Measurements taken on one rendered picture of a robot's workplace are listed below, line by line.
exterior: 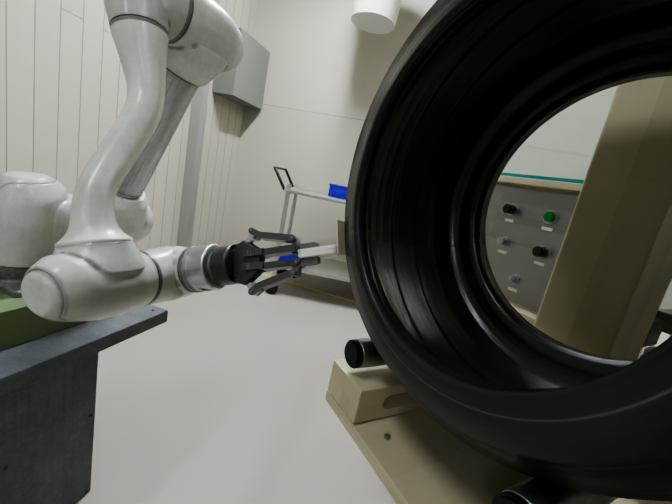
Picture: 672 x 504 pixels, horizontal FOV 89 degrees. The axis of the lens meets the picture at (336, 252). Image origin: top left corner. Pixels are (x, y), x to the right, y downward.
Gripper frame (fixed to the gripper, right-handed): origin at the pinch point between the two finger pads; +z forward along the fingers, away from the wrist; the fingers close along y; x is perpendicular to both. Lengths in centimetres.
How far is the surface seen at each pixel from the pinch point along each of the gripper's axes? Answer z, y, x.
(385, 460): 9.2, 31.1, 3.3
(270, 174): -158, -180, -285
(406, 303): 13.3, 9.4, -7.5
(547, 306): 38.1, 11.3, -18.8
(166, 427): -99, 48, -74
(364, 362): 6.8, 18.5, 1.1
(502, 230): 41, -15, -60
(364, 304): 8.5, 10.1, 5.4
